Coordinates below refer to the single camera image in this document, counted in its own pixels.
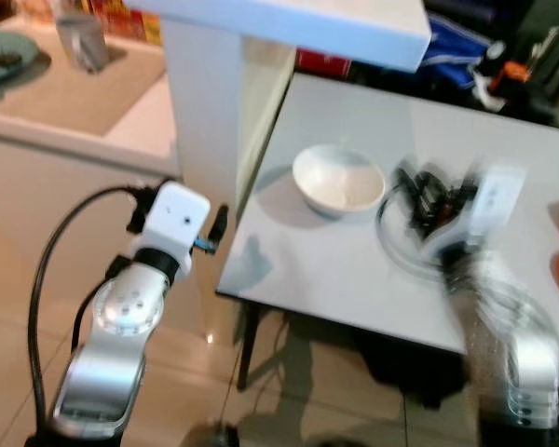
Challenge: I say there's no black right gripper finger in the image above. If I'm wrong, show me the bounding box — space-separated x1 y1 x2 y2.
393 164 426 217
423 162 478 195

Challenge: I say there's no white ceramic bowl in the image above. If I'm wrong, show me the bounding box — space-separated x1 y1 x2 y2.
292 143 388 221

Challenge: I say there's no grey dining table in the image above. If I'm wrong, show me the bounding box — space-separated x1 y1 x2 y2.
214 73 559 394

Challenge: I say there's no orange and black tool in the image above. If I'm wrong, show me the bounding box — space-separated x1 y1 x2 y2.
471 41 538 115

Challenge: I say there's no blue bag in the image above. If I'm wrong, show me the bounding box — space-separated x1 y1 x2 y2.
417 17 506 90

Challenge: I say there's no beige table mat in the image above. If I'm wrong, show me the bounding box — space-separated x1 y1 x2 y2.
0 26 169 139

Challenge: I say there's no white counter with pillar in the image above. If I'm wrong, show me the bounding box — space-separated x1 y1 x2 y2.
129 0 435 217

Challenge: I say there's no black robot foot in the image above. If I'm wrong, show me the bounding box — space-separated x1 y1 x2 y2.
181 422 241 447

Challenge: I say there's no metal cup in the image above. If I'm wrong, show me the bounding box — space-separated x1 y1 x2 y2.
56 11 111 75

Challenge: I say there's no dark green plate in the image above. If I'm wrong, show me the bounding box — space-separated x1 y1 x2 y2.
0 28 40 90

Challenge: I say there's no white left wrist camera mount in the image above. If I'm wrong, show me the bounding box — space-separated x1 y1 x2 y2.
142 181 211 262

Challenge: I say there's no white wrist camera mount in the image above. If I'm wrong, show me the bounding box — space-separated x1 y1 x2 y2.
142 181 211 262
471 165 528 237

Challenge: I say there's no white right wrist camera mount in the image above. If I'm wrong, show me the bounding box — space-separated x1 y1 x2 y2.
471 165 528 237

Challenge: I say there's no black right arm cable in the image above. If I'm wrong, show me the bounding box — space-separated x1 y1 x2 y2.
376 184 450 282

